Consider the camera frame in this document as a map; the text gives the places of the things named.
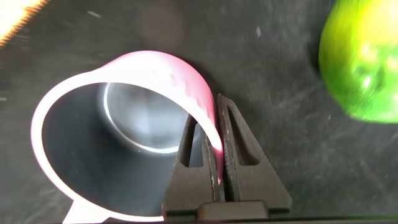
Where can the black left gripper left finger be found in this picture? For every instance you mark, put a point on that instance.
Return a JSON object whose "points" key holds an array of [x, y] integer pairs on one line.
{"points": [[189, 183]]}

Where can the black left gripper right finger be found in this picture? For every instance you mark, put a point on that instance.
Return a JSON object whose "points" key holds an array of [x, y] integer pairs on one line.
{"points": [[258, 183]]}

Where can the green lime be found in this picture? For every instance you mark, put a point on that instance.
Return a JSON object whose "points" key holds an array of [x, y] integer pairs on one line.
{"points": [[360, 62]]}

